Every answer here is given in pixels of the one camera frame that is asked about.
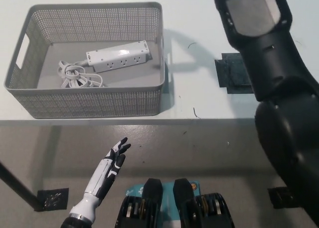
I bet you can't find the white power strip with cord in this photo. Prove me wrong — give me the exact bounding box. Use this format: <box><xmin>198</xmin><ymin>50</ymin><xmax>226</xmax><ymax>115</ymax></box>
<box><xmin>57</xmin><ymin>40</ymin><xmax>151</xmax><ymax>89</ymax></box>

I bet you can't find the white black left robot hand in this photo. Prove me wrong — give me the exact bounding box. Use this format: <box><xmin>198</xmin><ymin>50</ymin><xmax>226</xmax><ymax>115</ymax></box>
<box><xmin>84</xmin><ymin>137</ymin><xmax>132</xmax><ymax>202</ymax></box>

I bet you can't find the black tape patch on table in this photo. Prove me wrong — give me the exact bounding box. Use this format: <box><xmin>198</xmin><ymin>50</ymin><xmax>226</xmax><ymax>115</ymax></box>
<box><xmin>214</xmin><ymin>52</ymin><xmax>253</xmax><ymax>95</ymax></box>

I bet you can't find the grey perforated plastic basket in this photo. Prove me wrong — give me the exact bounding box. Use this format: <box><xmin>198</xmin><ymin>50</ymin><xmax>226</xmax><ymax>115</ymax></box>
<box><xmin>3</xmin><ymin>1</ymin><xmax>172</xmax><ymax>119</ymax></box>

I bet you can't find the black table leg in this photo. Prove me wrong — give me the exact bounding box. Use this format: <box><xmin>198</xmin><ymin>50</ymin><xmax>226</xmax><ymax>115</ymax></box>
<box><xmin>0</xmin><ymin>160</ymin><xmax>41</xmax><ymax>211</ymax></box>

